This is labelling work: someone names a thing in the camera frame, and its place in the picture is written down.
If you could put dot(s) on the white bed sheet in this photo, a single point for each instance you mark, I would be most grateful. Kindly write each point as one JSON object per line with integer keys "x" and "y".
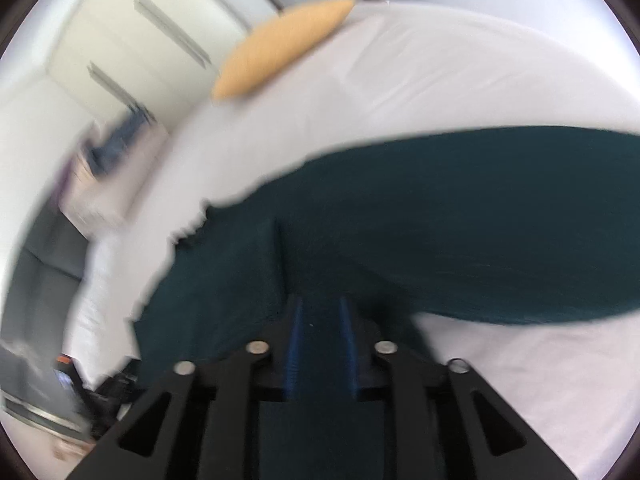
{"x": 395, "y": 70}

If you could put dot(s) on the cream wardrobe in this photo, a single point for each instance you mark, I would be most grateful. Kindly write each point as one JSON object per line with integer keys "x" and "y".
{"x": 162, "y": 54}

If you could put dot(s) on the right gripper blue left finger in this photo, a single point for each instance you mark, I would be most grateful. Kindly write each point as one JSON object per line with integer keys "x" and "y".
{"x": 291, "y": 358}

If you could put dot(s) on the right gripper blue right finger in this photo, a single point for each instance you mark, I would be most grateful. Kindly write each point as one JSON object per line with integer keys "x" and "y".
{"x": 350, "y": 349}

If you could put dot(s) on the folded beige comforter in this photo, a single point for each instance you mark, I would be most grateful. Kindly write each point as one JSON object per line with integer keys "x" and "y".
{"x": 96, "y": 204}

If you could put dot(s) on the folded blue grey blanket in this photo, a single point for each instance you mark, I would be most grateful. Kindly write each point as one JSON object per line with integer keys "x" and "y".
{"x": 105, "y": 157}

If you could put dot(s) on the yellow pillow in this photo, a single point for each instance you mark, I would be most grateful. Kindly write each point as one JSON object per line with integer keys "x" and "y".
{"x": 276, "y": 44}

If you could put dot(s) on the dark green knit sweater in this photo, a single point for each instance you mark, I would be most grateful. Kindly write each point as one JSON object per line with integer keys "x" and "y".
{"x": 515, "y": 226}

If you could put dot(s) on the dark grey upholstered headboard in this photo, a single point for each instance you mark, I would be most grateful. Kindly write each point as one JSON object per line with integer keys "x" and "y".
{"x": 49, "y": 268}

